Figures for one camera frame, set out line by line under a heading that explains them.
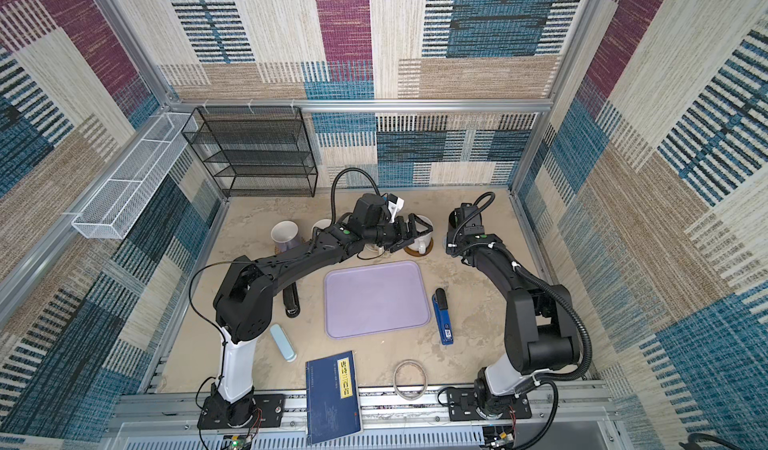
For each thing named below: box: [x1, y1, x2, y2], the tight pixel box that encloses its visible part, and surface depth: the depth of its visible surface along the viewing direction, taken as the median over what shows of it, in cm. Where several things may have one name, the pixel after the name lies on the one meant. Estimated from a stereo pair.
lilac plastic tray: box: [324, 260, 431, 339], surface depth 95 cm
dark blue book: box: [305, 350, 363, 445], surface depth 76 cm
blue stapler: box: [432, 288, 454, 345], surface depth 88 cm
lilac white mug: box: [270, 220, 300, 253], surface depth 99 cm
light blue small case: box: [269, 323, 297, 363], surface depth 81 cm
